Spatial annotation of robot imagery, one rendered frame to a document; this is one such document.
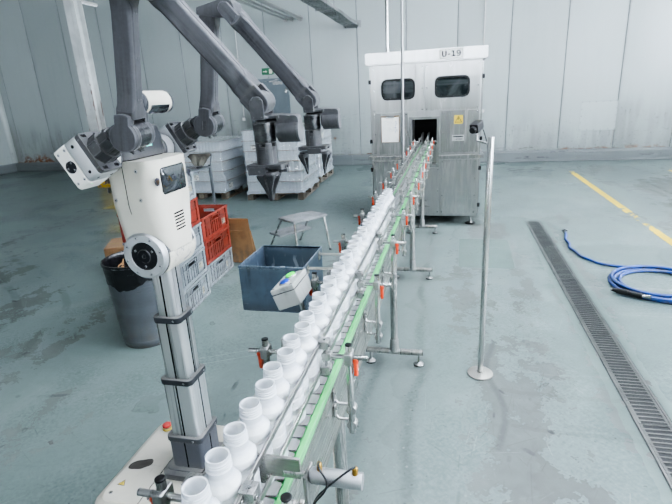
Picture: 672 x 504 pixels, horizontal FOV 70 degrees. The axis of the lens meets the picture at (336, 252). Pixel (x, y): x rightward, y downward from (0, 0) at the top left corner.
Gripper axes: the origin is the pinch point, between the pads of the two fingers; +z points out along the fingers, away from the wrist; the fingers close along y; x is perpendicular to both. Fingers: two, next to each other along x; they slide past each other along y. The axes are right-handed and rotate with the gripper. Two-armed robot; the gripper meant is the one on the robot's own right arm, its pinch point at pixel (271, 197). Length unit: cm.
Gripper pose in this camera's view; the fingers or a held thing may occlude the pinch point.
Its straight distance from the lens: 132.0
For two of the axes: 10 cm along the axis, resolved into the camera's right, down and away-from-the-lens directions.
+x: 2.2, -3.1, 9.2
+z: 0.7, 9.5, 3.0
